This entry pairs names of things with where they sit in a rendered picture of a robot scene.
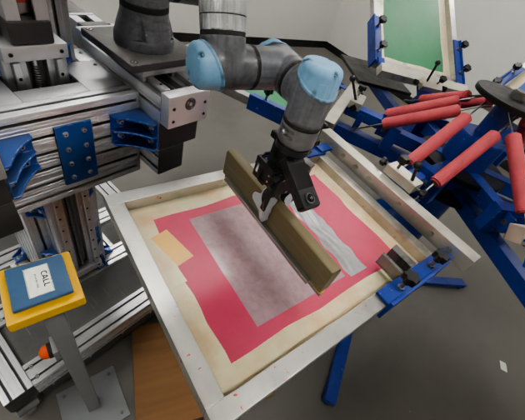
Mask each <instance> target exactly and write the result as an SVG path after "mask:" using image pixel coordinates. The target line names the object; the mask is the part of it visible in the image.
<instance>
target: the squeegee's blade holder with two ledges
mask: <svg viewBox="0 0 525 420"><path fill-rule="evenodd" d="M224 181H225V182H226V183H227V185H228V186H229V187H230V188H231V189H232V191H233V192H234V193H235V195H236V196H237V197H238V199H239V200H240V201H241V203H242V204H243V205H244V207H245V208H246V209H247V210H248V211H249V212H250V214H251V215H252V216H253V218H254V219H255V220H256V222H257V223H258V224H259V226H260V227H261V228H262V230H263V231H264V232H265V233H266V234H267V236H268V237H269V238H270V239H271V241H272V242H273V243H274V245H275V246H276V247H277V249H278V250H279V251H280V253H281V254H282V255H283V256H284V257H285V258H286V260H287V261H288V263H289V264H290V265H291V266H292V268H293V269H294V271H295V272H296V273H297V275H298V276H299V277H300V278H301V279H302V280H303V282H304V283H305V284H307V283H310V281H311V280H312V279H311V278H310V277H309V276H308V275H307V274H306V273H305V271H304V270H303V269H302V267H301V266H300V265H299V264H298V262H297V261H296V260H295V258H294V257H293V256H292V254H291V253H290V252H289V251H288V250H287V249H286V248H285V246H284V245H283V244H282V242H281V241H280V240H279V239H278V237H277V236H276V235H275V233H274V232H273V231H272V229H271V228H270V227H269V226H268V225H267V224H266V223H265V221H263V222H261V221H260V219H259V214H258V212H257V211H256V210H255V208H254V207H253V206H252V204H251V203H250V202H249V201H248V200H247V199H246V197H245V196H244V195H243V193H242V192H241V191H240V190H239V188H238V187H237V186H236V184H235V183H234V182H233V180H232V179H231V178H230V177H229V176H228V177H225V178H224Z"/></svg>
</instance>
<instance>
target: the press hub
mask: <svg viewBox="0 0 525 420"><path fill-rule="evenodd" d="M475 88H476V90H477V91H478V92H479V93H480V94H481V95H482V96H483V97H485V98H486V99H487V100H488V101H490V102H491V103H493V104H495V106H494V107H493V108H492V109H491V111H490V112H489V113H488V114H487V116H486V117H485V118H484V119H483V120H482V121H481V122H480V123H479V124H478V125H476V124H472V123H469V124H468V125H467V126H466V127H464V128H463V129H462V130H460V131H459V132H457V133H456V134H455V135H454V136H452V137H451V138H450V139H449V141H448V142H447V143H446V145H445V144H443V145H442V146H440V147H442V152H443V153H440V152H437V151H434V152H432V153H431V154H430V155H429V156H427V157H426V158H425V159H424V160H425V161H427V162H428V163H429V164H431V165H433V164H436V163H440V162H442V161H445V160H447V159H448V160H449V161H450V162H451V161H452V160H453V159H454V158H456V157H457V156H458V155H460V154H461V153H462V152H464V151H465V150H466V149H467V148H469V147H470V146H471V145H473V144H474V143H475V142H476V141H477V140H478V139H479V138H481V137H482V136H483V135H485V134H486V133H487V132H489V131H490V130H495V131H499V130H500V129H501V128H503V127H504V126H505V125H507V124H508V123H509V118H508V112H509V113H511V118H512V120H513V119H514V118H515V117H516V116H518V117H520V118H523V119H525V91H523V90H522V89H519V88H514V89H512V88H510V87H507V86H504V85H502V84H500V83H497V82H492V81H488V80H479V81H477V83H476V84H475ZM505 150H506V146H505V142H504V141H503V140H502V139H500V140H499V141H498V142H497V143H495V144H494V145H493V146H492V147H490V148H489V149H488V150H487V151H486V152H485V153H483V154H482V155H481V156H480V157H478V158H477V159H476V160H474V161H473V162H472V163H470V164H469V165H468V166H467V167H465V168H464V169H463V170H462V171H461V172H460V173H458V174H457V175H456V176H455V177H453V178H452V179H451V180H450V181H449V182H448V183H447V185H446V186H445V187H444V188H443V189H442V190H441V191H440V193H439V194H438V195H437V196H436V197H435V198H434V199H433V200H432V201H431V202H429V203H426V204H425V203H424V202H422V201H420V202H418V203H419V204H420V205H421V206H422V207H424V208H425V209H426V210H427V211H429V212H430V213H431V214H432V215H433V216H434V217H435V218H436V219H439V218H440V217H441V216H442V215H443V214H444V213H445V212H446V211H447V210H448V209H449V208H450V207H451V208H456V209H458V210H460V209H461V208H462V207H463V206H462V204H461V203H460V202H459V201H458V199H457V198H456V197H455V195H454V194H453V192H452V190H453V189H454V188H460V189H465V188H468V189H471V190H473V191H476V192H478V191H479V190H480V189H481V187H480V186H479V185H478V184H477V182H476V181H475V180H474V179H473V177H472V176H471V175H470V174H469V172H470V173H476V174H480V175H481V176H482V177H483V178H484V180H485V181H486V182H487V183H488V184H489V185H490V187H491V188H492V189H493V190H494V191H495V192H496V193H498V192H500V191H501V190H502V189H503V188H504V186H505V182H502V181H500V180H498V179H496V178H495V177H491V176H489V175H487V174H486V173H484V172H485V171H486V170H487V169H490V170H493V171H494V172H496V173H499V174H501V172H500V171H499V170H498V169H497V167H496V166H495V165H494V164H493V162H494V161H495V160H496V159H497V158H498V157H499V156H500V155H501V154H502V153H503V152H504V151H505ZM465 190H466V189H465ZM392 216H393V217H394V218H395V219H396V220H398V221H399V222H400V223H401V224H402V225H403V226H404V227H405V228H406V229H407V230H408V231H409V232H410V233H411V234H412V235H413V236H414V237H415V238H416V239H417V240H418V239H419V238H420V237H421V236H422V234H421V233H420V232H419V231H418V230H417V229H415V228H414V227H413V226H412V225H411V224H410V223H409V222H407V221H406V220H405V219H404V218H403V217H402V216H401V215H400V214H399V213H397V212H395V213H394V214H392Z"/></svg>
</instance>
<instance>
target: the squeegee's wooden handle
mask: <svg viewBox="0 0 525 420"><path fill-rule="evenodd" d="M253 169H254V168H253V167H252V166H251V164H250V163H249V162H248V161H247V160H246V159H245V157H244V156H243V155H242V154H241V153H240V152H239V151H238V150H237V149H236V148H234V149H229V150H228V151H227V155H226V159H225V163H224V168H223V173H224V174H225V175H226V177H228V176H229V177H230V178H231V179H232V181H233V182H234V183H235V184H236V186H237V187H238V188H239V190H240V191H241V192H242V194H243V195H244V196H245V197H246V199H247V200H248V201H249V202H250V203H251V204H252V206H253V207H254V208H255V210H256V211H257V212H258V213H259V210H258V208H257V206H256V204H255V202H254V201H253V193H254V192H257V193H262V191H263V189H264V188H266V187H267V186H266V185H262V184H261V183H260V182H259V181H258V179H257V178H256V177H255V176H254V175H253ZM275 198H276V199H277V203H276V204H275V205H274V206H273V207H272V211H271V213H270V214H269V216H268V220H266V221H265V223H266V224H267V225H268V226H269V227H270V228H271V229H272V231H273V232H274V233H275V235H276V236H277V237H278V239H279V240H280V241H281V242H282V244H283V245H284V246H285V248H286V249H287V250H288V251H289V252H290V253H291V254H292V256H293V257H294V258H295V260H296V261H297V262H298V264H299V265H300V266H301V267H302V269H303V270H304V271H305V273H306V274H307V275H308V276H309V277H310V278H311V279H312V280H311V281H310V283H311V284H312V285H313V286H314V287H315V289H316V290H317V292H318V293H320V292H321V291H323V290H325V289H326V288H328V287H329V286H330V285H331V283H332V282H333V281H334V279H335V278H336V277H337V275H338V274H339V273H340V272H341V268H340V267H339V266H338V264H337V263H336V262H335V261H334V260H333V259H332V257H331V256H330V255H329V254H328V253H327V252H326V250H325V249H324V248H323V247H322V246H321V245H320V243H319V242H318V241H317V240H316V239H315V238H314V236H313V235H312V234H311V233H310V232H309V231H308V230H307V229H306V228H305V227H304V226H303V224H302V223H301V222H300V221H299V220H298V218H297V217H296V216H295V215H294V214H293V213H292V211H291V210H290V209H289V208H288V207H287V206H286V204H285V203H284V202H283V201H282V200H281V199H280V197H278V196H277V195H275Z"/></svg>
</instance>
